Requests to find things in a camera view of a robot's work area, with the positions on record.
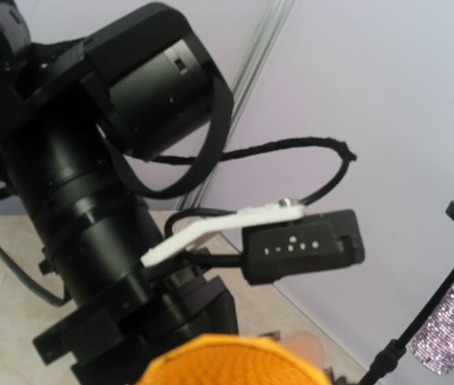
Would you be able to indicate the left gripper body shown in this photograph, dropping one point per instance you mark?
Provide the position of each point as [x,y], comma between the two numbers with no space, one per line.
[117,334]

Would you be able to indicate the orange microphone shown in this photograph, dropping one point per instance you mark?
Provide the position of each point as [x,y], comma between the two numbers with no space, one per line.
[230,359]

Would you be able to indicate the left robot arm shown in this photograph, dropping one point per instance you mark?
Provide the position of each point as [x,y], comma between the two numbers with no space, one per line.
[89,130]

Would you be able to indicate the black tripod microphone stand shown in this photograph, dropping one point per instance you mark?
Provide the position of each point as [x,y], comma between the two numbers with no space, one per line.
[387,360]

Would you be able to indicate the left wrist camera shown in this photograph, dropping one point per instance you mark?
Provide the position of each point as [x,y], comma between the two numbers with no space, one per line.
[278,240]

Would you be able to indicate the aluminium corner frame post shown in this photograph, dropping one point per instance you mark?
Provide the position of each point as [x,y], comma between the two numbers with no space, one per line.
[262,43]

